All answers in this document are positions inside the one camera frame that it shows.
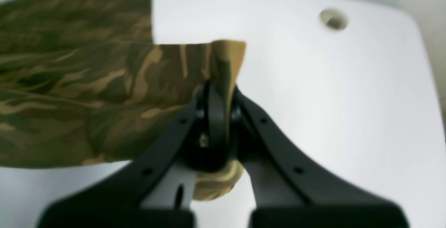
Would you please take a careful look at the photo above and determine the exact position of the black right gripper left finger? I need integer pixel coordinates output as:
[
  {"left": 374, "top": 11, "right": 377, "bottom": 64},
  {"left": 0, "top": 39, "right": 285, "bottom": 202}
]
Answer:
[{"left": 38, "top": 82, "right": 230, "bottom": 228}]

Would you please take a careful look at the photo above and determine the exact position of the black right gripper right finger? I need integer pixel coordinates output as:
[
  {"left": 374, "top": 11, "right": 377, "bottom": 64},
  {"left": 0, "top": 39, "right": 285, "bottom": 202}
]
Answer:
[{"left": 231, "top": 88, "right": 409, "bottom": 228}]

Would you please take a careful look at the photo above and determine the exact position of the camouflage t-shirt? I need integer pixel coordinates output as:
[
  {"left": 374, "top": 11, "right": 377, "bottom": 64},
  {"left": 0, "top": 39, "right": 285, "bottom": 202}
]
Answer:
[{"left": 0, "top": 0, "right": 247, "bottom": 201}]

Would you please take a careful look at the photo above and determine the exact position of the right table cable grommet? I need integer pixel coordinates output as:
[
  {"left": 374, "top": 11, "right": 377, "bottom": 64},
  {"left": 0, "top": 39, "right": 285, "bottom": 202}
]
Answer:
[{"left": 319, "top": 8, "right": 349, "bottom": 31}]

